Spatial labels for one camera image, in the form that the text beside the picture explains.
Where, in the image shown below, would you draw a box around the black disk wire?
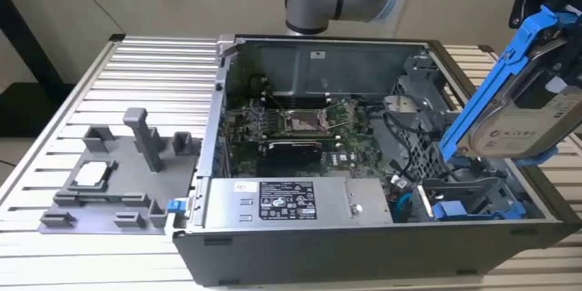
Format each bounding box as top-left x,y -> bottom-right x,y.
381,112 -> 440,135

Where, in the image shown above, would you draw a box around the metal disk bay cage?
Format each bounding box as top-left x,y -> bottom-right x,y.
382,50 -> 515,186

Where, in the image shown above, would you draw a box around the dark grey fan shroud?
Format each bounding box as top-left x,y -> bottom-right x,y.
252,44 -> 411,98

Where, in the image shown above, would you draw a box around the metal socket cover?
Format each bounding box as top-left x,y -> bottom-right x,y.
317,97 -> 360,136

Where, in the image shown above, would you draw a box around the green motherboard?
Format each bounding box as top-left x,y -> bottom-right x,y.
224,97 -> 392,179

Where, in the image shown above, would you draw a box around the black RAM slots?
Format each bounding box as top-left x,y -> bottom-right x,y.
266,94 -> 334,110

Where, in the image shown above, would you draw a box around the CPU socket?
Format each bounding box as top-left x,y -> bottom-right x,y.
281,109 -> 326,134

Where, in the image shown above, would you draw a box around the thin locking lever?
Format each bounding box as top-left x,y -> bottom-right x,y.
262,90 -> 288,115

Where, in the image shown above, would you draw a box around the black graphics card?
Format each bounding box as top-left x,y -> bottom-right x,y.
262,139 -> 324,171

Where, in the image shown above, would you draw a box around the dark grey PC case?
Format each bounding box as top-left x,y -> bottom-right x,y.
170,33 -> 582,287

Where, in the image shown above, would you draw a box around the silver power supply unit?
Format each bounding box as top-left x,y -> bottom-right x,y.
201,177 -> 393,228

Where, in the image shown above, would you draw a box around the blue case latch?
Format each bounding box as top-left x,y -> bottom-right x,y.
166,198 -> 186,216

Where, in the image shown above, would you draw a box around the grey parts rack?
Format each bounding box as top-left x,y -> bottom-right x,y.
38,106 -> 204,236

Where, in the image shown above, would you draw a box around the silver CPU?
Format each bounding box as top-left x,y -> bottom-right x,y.
73,160 -> 113,187

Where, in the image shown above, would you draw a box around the silver metal bracket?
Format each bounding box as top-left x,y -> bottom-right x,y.
382,95 -> 432,114

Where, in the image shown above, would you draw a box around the black wire with labelled plug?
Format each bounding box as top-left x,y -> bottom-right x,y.
384,154 -> 412,189

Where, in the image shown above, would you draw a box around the blue data cable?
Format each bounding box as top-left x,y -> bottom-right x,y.
392,190 -> 413,223

